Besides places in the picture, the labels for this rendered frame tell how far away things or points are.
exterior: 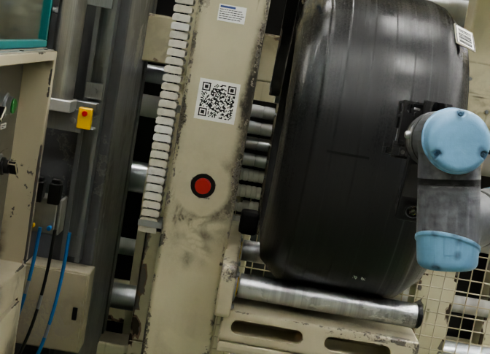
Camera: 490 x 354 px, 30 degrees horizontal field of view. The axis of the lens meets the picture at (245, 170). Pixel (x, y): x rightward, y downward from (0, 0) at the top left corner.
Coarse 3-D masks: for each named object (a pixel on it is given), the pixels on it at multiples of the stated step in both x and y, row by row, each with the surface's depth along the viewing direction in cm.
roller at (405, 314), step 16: (240, 288) 165; (256, 288) 165; (272, 288) 165; (288, 288) 165; (304, 288) 166; (320, 288) 166; (288, 304) 166; (304, 304) 165; (320, 304) 165; (336, 304) 165; (352, 304) 165; (368, 304) 165; (384, 304) 165; (400, 304) 166; (416, 304) 167; (384, 320) 166; (400, 320) 165; (416, 320) 165
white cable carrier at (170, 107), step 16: (176, 0) 166; (192, 0) 166; (176, 16) 167; (176, 32) 167; (176, 48) 171; (176, 64) 168; (176, 80) 168; (160, 96) 169; (176, 96) 169; (160, 112) 169; (176, 112) 172; (160, 128) 170; (160, 144) 170; (160, 160) 171; (160, 176) 174; (160, 192) 172; (144, 208) 172; (160, 208) 176
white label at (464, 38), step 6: (456, 24) 161; (456, 30) 159; (462, 30) 160; (456, 36) 157; (462, 36) 158; (468, 36) 160; (456, 42) 156; (462, 42) 157; (468, 42) 158; (474, 42) 159; (468, 48) 157; (474, 48) 158
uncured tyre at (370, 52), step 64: (320, 0) 164; (384, 0) 163; (320, 64) 151; (384, 64) 151; (448, 64) 153; (320, 128) 148; (384, 128) 148; (320, 192) 150; (384, 192) 149; (320, 256) 157; (384, 256) 155
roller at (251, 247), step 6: (246, 240) 194; (246, 246) 193; (252, 246) 193; (258, 246) 193; (240, 252) 193; (246, 252) 193; (252, 252) 193; (258, 252) 193; (246, 258) 193; (252, 258) 193; (258, 258) 193
